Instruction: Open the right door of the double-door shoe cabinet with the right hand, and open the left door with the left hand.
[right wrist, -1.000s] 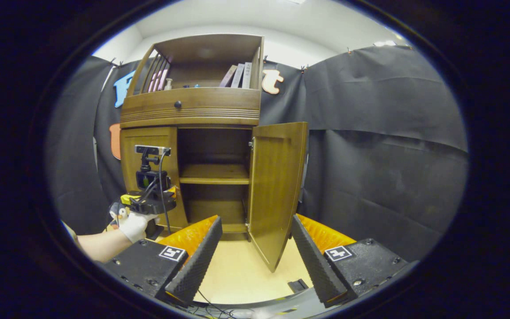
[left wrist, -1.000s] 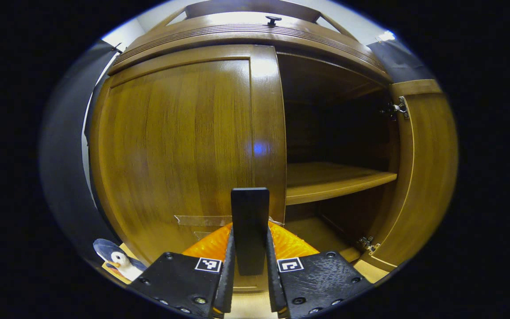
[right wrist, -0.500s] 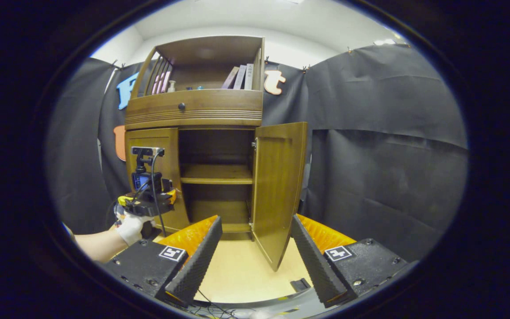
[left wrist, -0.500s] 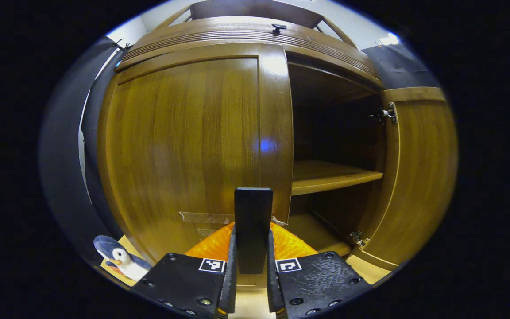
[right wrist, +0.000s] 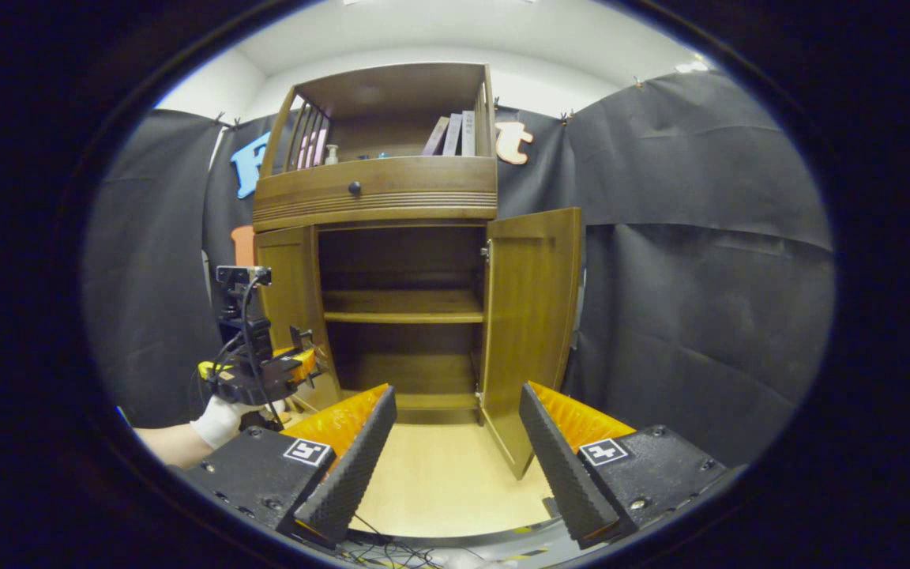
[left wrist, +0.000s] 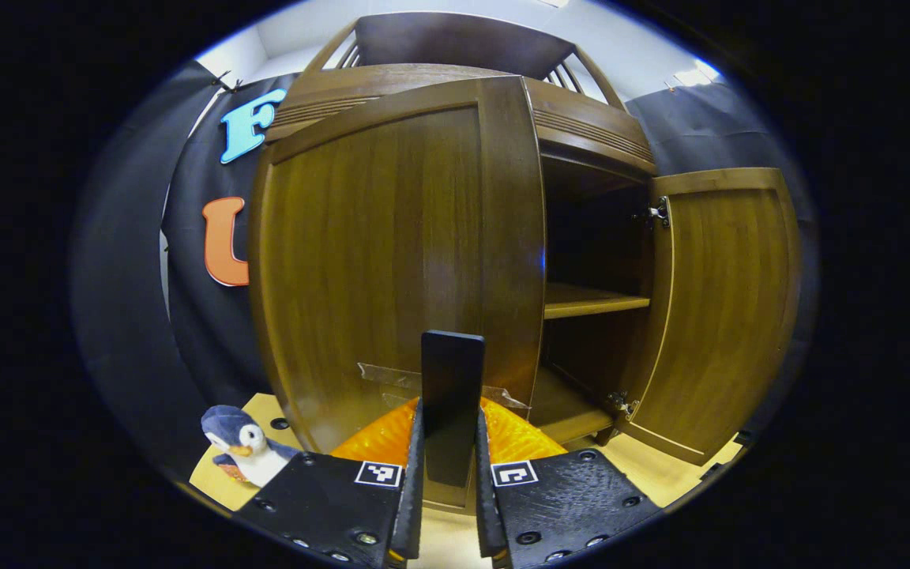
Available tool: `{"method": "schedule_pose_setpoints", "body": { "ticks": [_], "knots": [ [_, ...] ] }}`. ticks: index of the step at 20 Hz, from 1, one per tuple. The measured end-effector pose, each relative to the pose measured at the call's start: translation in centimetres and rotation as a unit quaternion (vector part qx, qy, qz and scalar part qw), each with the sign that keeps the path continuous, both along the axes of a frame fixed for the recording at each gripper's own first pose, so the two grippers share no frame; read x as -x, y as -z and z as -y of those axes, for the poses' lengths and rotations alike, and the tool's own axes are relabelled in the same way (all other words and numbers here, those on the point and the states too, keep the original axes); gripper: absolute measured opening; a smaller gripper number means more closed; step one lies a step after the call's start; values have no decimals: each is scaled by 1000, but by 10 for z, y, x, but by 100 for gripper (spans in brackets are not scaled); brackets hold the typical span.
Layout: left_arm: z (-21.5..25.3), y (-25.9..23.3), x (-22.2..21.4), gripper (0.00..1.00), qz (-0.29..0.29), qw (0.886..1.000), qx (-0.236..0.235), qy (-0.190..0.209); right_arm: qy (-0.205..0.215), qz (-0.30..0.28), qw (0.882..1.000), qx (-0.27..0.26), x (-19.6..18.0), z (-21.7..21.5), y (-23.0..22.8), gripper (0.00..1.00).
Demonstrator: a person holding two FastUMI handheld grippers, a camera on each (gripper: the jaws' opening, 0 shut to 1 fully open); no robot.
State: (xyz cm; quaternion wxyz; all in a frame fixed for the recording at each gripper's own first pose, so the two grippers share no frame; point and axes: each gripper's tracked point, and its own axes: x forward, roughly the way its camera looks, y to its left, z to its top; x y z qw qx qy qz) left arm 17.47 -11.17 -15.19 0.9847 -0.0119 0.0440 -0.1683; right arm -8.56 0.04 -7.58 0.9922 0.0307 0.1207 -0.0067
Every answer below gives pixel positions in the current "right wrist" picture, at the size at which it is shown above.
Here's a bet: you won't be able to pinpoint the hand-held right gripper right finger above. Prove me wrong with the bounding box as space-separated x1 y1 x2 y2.
518 382 740 552

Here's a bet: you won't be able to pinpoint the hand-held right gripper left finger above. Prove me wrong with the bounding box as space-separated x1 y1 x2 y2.
182 385 398 550

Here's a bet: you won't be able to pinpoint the wooden shoe cabinet door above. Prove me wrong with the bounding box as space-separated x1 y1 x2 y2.
255 224 343 412
477 207 585 481

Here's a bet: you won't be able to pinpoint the wooden double-door shoe cabinet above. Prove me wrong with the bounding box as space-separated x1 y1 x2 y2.
252 62 585 481

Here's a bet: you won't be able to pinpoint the wooden inner cabinet shelf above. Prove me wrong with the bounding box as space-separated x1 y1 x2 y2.
322 288 486 325

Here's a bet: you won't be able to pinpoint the wooden cabinet drawer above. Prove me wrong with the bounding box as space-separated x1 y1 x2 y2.
254 156 498 232

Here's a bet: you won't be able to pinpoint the black backdrop cloth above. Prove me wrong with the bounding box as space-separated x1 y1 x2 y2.
80 70 835 467

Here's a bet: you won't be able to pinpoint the pink book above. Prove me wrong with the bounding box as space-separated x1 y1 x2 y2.
422 116 450 156

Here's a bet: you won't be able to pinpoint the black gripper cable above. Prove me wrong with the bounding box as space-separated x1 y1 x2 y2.
235 273 268 431

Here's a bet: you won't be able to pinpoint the thin black cables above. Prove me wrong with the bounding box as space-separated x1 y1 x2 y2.
340 514 456 569

